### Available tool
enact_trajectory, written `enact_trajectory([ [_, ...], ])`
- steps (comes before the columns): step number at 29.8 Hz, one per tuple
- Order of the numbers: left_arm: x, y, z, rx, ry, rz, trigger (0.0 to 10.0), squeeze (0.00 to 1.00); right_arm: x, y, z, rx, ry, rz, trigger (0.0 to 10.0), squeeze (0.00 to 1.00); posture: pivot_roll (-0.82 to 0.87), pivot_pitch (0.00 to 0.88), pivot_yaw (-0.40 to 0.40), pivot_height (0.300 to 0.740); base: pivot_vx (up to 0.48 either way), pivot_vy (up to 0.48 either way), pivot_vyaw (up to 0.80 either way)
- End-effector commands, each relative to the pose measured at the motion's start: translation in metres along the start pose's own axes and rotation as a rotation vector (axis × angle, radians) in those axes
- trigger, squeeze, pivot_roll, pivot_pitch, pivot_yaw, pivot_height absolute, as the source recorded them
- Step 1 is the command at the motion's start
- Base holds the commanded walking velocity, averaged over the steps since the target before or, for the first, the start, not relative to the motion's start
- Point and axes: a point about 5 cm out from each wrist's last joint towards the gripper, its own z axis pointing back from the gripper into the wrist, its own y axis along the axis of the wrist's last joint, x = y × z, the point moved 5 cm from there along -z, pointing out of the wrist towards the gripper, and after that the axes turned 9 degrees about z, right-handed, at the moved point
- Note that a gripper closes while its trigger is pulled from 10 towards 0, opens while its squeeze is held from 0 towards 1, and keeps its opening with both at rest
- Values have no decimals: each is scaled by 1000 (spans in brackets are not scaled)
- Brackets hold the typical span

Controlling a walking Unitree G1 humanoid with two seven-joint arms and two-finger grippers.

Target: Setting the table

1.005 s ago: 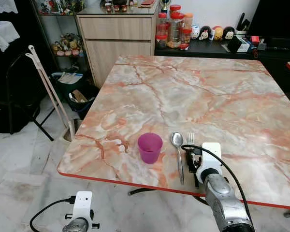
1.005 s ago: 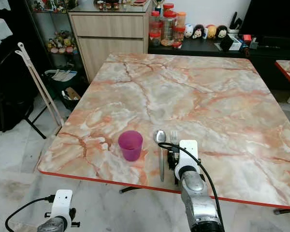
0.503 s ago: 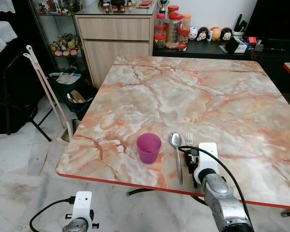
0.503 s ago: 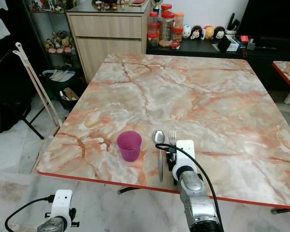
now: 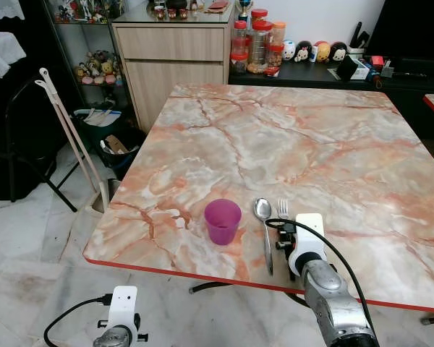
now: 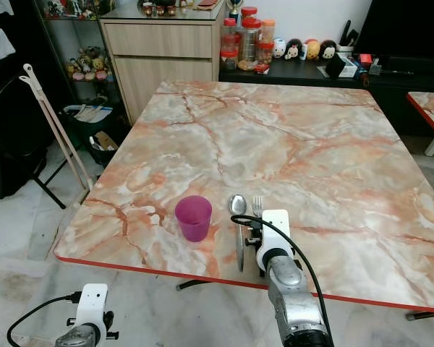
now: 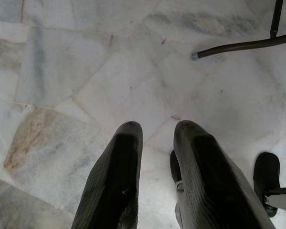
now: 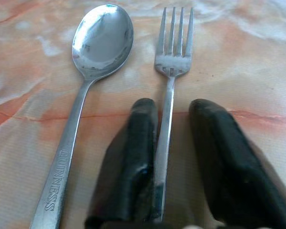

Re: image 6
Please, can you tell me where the steel spoon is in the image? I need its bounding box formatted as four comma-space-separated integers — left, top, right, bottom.
229, 194, 248, 273

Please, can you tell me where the beige long broom handle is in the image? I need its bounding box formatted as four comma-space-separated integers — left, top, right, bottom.
19, 74, 85, 190

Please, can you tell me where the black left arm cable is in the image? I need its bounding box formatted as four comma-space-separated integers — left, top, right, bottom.
6, 291, 84, 347

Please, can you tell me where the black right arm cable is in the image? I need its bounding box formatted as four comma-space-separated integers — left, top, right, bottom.
231, 214, 330, 340

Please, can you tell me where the black glass display shelf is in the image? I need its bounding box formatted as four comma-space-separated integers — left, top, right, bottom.
33, 0, 124, 145

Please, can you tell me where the small jar red lid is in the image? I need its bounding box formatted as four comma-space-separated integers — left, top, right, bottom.
221, 49, 239, 72

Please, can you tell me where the purple plastic cup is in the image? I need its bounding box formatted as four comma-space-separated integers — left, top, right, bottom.
174, 195, 213, 243

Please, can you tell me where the black eared round plush toy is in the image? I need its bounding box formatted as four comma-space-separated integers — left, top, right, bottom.
286, 38, 303, 60

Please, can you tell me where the black flat screen television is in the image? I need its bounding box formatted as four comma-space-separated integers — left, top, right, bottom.
354, 0, 434, 59

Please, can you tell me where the black bin with papers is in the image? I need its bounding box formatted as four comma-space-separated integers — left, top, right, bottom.
61, 105, 127, 171

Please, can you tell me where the nut jar red lid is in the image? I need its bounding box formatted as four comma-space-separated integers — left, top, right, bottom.
257, 42, 274, 65

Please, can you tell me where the black metal chair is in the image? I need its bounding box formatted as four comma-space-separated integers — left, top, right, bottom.
0, 72, 67, 210

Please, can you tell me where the black red round plush toy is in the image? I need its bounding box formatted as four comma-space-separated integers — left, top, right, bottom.
320, 40, 337, 60

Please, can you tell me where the small white box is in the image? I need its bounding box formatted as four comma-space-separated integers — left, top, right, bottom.
342, 59, 363, 77

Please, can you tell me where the tall clear jar red lid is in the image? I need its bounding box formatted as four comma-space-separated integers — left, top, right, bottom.
237, 18, 263, 71

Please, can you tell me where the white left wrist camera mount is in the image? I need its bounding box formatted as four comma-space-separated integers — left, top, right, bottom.
75, 283, 110, 338

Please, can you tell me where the slim clear jar red lid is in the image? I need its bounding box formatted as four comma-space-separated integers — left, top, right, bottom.
224, 18, 239, 50

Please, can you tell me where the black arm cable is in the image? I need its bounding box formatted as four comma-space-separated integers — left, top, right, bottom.
6, 291, 84, 347
231, 214, 330, 340

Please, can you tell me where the light wooden cabinet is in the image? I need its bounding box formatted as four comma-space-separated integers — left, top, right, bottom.
100, 18, 225, 124

